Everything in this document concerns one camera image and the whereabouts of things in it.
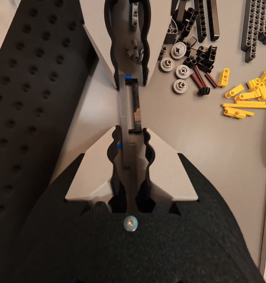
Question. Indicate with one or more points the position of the black perforated panel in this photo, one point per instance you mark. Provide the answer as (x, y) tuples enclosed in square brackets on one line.
[(35, 88)]

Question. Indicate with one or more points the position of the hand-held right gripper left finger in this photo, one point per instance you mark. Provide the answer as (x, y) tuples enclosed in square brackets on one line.
[(91, 176)]

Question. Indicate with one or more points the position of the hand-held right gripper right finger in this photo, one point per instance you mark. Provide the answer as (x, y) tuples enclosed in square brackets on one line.
[(172, 176)]

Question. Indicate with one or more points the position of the black lego beam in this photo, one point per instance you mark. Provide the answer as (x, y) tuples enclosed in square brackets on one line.
[(136, 99), (201, 22), (213, 22)]

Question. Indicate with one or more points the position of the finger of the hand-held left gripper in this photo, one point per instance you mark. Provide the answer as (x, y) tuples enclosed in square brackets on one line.
[(95, 26), (159, 26)]

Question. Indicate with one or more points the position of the stack of dark grey beams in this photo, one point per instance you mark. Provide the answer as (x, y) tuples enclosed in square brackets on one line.
[(256, 22)]

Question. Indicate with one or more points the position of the pile of black grey parts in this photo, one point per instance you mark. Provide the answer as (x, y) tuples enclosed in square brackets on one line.
[(182, 71)]

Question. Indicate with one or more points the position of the long dark grey lego beam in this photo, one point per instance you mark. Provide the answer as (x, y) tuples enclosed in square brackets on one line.
[(125, 110)]

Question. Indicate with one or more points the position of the pile of yellow lego pieces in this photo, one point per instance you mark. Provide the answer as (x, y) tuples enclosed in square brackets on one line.
[(245, 105)]

